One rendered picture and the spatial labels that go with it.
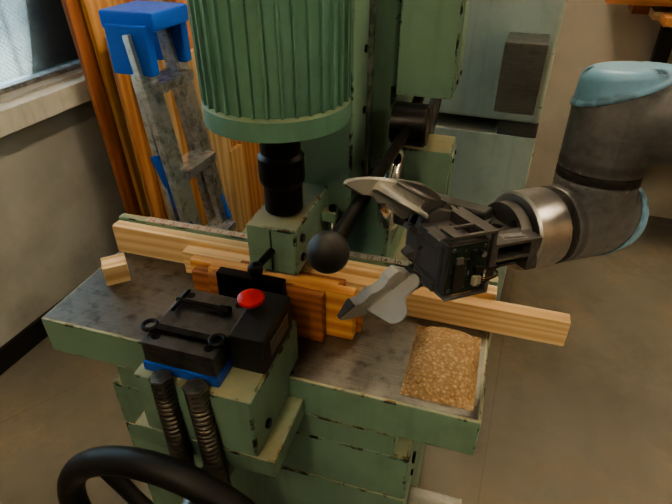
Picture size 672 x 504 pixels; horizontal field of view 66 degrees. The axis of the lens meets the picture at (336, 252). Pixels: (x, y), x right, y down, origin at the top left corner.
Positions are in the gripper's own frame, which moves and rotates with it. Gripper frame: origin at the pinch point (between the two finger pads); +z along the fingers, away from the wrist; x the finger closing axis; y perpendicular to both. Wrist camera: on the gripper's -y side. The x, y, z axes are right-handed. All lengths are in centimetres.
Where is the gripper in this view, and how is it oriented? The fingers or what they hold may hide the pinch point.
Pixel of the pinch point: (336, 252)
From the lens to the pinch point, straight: 52.1
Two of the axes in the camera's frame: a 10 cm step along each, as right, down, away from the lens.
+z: -9.2, 1.5, -3.7
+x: -0.4, 8.9, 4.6
